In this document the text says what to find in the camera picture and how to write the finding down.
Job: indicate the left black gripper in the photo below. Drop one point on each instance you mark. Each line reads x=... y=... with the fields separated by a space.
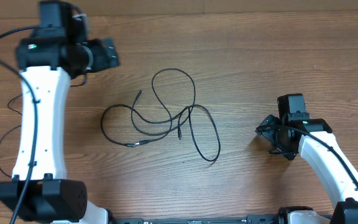
x=110 y=54

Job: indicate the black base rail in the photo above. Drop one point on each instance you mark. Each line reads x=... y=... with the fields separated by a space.
x=250 y=219

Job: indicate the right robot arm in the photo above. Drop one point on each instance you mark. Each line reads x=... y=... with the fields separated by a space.
x=294 y=133

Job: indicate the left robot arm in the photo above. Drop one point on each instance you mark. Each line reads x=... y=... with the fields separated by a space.
x=47 y=62

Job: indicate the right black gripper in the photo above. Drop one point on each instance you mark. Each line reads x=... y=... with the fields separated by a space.
x=269 y=134

